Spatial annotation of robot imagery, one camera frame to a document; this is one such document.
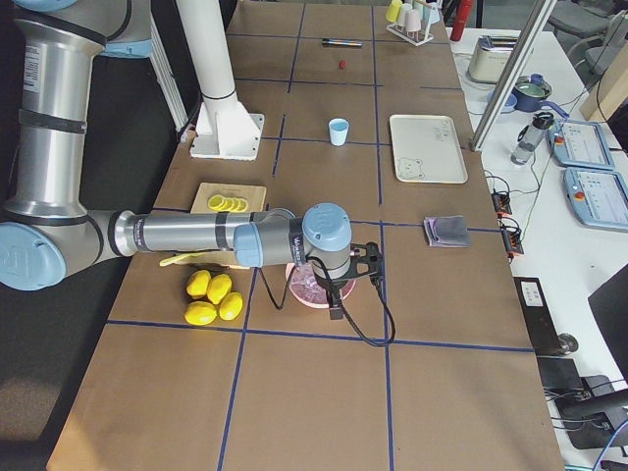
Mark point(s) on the yellow lemon slices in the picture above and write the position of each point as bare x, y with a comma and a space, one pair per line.
221, 203

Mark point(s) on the teach pendant tablet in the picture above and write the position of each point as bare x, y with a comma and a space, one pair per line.
580, 144
598, 197

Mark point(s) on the white cup rack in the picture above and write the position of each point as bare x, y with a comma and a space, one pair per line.
430, 12

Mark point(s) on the wooden cutting board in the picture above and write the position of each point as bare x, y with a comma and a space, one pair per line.
255, 195

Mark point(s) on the light blue cup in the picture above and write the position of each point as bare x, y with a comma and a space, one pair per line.
338, 131

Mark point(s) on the yellow lemon lower left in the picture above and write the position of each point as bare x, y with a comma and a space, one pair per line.
200, 313

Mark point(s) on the pink cup on rack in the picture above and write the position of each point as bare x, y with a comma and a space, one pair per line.
411, 20

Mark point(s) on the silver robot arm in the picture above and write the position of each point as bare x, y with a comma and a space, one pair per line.
49, 235

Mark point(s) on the red bottle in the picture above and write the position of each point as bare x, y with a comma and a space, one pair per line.
463, 12

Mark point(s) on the yellow lemon far left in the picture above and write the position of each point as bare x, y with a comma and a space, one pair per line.
197, 284

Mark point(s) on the yellow lemon lower right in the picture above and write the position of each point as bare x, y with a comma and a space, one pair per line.
231, 306

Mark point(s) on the cream serving tray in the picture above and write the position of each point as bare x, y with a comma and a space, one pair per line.
425, 149

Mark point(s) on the yellow cup on rack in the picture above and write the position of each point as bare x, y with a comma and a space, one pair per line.
393, 11

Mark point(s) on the steel muddler black handle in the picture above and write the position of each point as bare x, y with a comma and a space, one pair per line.
338, 42

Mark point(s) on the grey purple folded cloth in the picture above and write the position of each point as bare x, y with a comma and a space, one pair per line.
450, 231

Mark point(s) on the yellow lemon upper right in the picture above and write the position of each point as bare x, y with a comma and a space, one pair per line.
218, 288

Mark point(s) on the blue pot with lid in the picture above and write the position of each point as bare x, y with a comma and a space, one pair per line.
532, 94

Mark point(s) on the lower teach pendant tablet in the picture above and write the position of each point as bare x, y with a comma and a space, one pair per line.
598, 197

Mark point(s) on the clear water bottle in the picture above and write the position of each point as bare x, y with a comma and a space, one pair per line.
530, 137

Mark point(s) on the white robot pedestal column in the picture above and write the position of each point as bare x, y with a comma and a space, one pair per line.
225, 129

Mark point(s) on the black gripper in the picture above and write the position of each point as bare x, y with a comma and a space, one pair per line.
331, 286

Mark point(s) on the pink bowl with ice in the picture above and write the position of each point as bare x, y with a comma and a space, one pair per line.
304, 286

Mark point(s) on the aluminium frame post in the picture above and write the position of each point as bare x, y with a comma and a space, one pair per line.
512, 70

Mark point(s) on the yellow plastic knife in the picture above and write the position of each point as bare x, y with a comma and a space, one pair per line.
175, 259

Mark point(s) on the upper teach pendant tablet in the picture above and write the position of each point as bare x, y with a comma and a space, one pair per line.
580, 144

